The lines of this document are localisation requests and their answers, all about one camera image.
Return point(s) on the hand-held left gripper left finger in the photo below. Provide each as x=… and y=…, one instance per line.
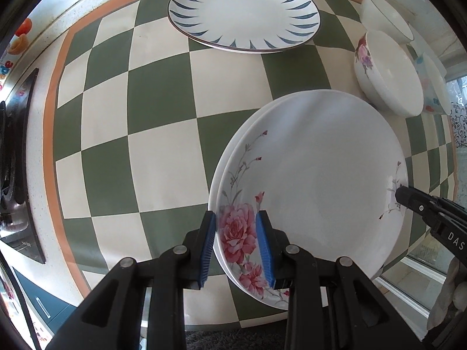
x=208, y=248

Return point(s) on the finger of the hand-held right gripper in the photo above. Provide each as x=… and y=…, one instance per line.
x=412, y=198

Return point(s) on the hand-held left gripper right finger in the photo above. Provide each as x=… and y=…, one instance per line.
x=263, y=251

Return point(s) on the plain white plate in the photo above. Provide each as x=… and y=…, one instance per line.
x=212, y=197

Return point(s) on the rose print white plate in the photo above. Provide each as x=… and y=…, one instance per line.
x=321, y=197

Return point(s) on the colourful print white bowl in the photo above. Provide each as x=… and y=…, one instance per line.
x=436, y=91

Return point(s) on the large floral white bowl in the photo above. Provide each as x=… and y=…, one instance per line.
x=390, y=76

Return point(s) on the white bowl thin dark rim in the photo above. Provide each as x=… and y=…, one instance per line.
x=379, y=18

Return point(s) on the blue leaf pattern plate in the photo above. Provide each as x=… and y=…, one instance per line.
x=244, y=7

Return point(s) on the person's right hand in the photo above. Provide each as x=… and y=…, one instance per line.
x=447, y=295

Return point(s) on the patterned curtain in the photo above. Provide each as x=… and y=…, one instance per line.
x=459, y=124

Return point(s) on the dark fuzzy cloth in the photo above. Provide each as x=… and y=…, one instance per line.
x=237, y=339

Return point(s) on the green white checkered table mat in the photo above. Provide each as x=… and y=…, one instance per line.
x=157, y=167

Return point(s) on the blue cabinet drawer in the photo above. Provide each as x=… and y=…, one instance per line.
x=40, y=299

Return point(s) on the black gas stove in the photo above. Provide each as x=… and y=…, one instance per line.
x=14, y=146

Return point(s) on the orange plastic toy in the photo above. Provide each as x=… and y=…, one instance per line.
x=16, y=45

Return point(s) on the red plastic toy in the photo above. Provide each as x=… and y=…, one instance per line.
x=24, y=26

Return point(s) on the sliding door frame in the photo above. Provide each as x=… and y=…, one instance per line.
x=412, y=288

